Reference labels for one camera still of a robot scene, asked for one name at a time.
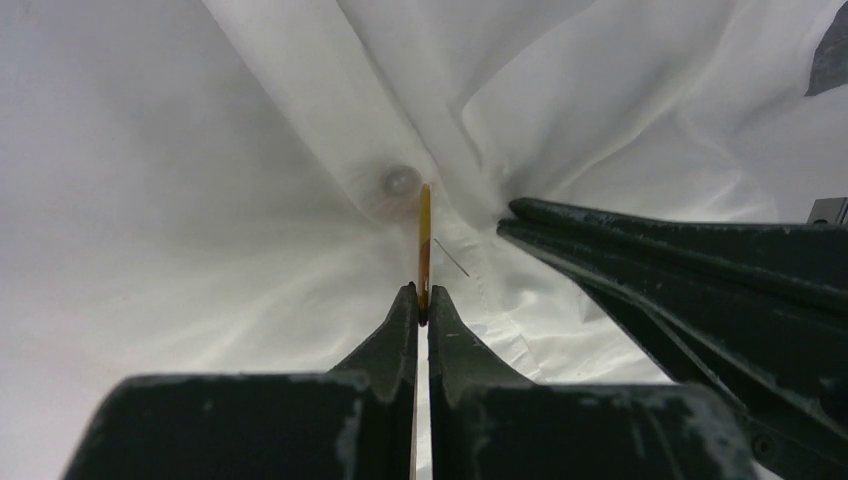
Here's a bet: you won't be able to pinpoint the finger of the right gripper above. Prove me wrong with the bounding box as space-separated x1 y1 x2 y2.
507 197 847 285
497 219 847 479

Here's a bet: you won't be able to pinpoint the white button shirt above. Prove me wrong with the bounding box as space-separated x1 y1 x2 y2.
1 1 847 479

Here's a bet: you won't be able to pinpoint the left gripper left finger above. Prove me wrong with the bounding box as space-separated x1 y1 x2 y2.
331 283 419 479

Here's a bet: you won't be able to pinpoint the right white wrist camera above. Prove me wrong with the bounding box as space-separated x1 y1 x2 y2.
807 197 848 225

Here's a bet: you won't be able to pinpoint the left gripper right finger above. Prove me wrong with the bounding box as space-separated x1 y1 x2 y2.
427 286 534 479

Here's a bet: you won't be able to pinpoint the yellow round brooch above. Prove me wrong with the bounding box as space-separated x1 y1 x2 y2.
416 183 470 328

